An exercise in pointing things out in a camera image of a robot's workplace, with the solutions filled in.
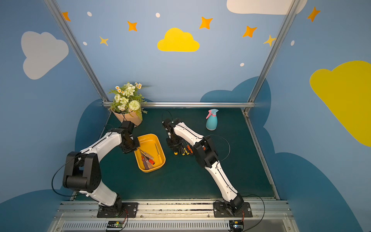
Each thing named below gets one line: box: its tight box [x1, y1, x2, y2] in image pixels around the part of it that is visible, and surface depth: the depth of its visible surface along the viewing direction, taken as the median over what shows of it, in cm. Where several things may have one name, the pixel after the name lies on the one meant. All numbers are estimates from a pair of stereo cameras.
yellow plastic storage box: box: [134, 133, 166, 173], surface depth 95 cm
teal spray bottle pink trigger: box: [205, 108, 220, 131], surface depth 103 cm
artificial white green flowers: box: [107, 81, 151, 121], surface depth 90 cm
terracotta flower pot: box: [111, 108, 143, 127], surface depth 98 cm
